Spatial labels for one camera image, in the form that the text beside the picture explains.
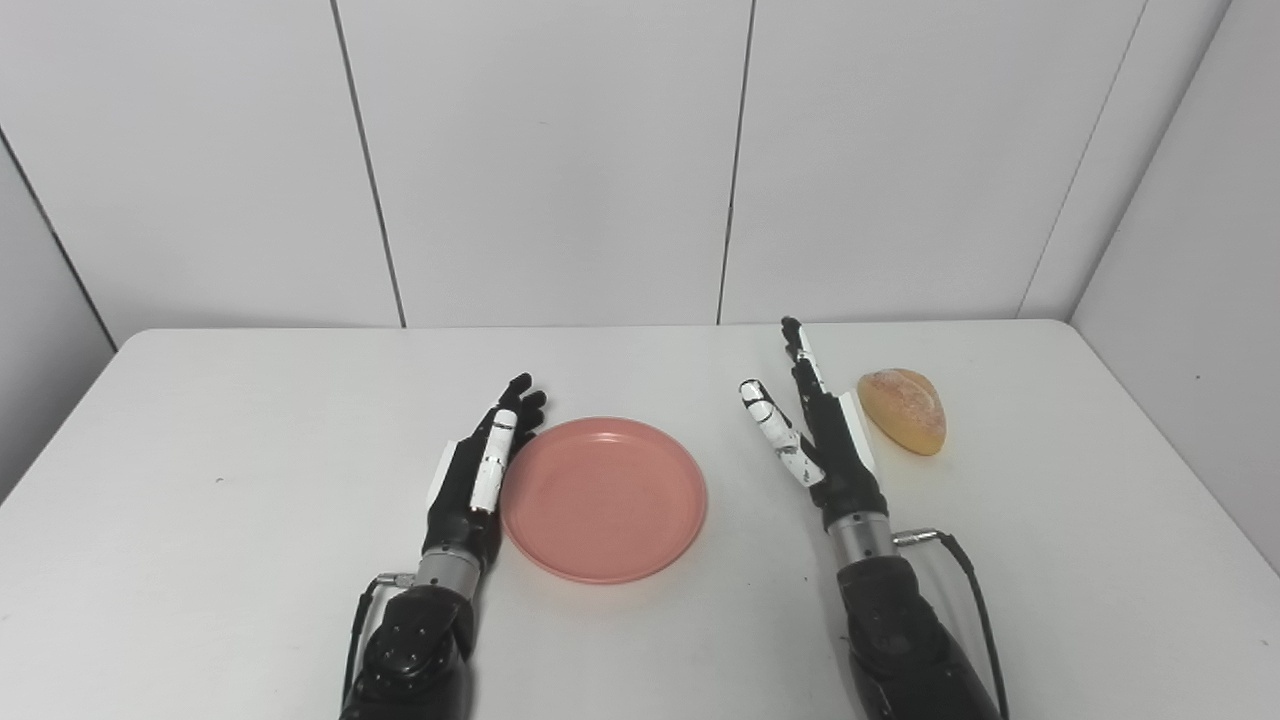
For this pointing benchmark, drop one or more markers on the pink round plate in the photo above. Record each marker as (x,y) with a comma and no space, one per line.
(604,500)

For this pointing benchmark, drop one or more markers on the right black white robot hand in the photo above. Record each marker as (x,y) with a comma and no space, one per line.
(820,440)

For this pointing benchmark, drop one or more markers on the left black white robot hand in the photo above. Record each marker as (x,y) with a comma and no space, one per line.
(475,480)

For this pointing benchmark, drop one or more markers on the golden bread roll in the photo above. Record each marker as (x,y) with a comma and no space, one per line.
(905,408)

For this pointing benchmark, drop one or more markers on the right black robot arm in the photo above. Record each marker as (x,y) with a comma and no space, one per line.
(900,640)

